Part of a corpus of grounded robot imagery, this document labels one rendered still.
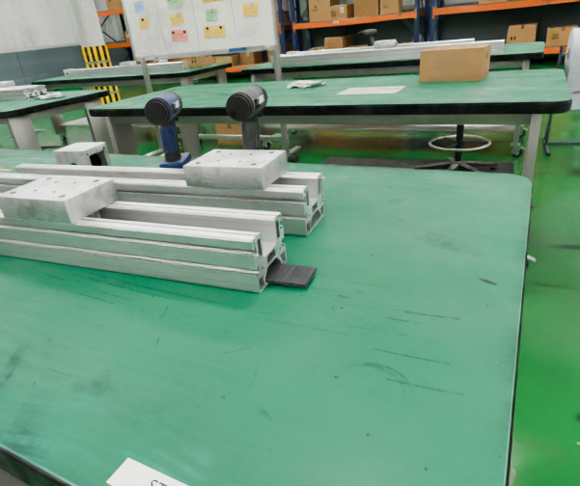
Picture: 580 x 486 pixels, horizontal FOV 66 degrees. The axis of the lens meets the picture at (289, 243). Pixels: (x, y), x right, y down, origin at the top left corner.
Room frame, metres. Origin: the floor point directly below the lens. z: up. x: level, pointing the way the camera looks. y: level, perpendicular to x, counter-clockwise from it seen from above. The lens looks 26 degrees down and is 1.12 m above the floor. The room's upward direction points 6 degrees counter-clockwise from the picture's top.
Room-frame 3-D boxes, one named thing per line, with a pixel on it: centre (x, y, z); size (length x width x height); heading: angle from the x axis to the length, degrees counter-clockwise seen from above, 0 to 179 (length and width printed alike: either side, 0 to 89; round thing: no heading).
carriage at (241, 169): (0.81, 0.08, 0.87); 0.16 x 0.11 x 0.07; 65
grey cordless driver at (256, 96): (1.07, 0.05, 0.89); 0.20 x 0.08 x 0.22; 164
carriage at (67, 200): (0.75, 0.39, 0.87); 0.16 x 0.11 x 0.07; 65
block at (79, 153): (1.21, 0.54, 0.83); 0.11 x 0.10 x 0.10; 159
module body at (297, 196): (0.92, 0.31, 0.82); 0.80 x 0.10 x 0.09; 65
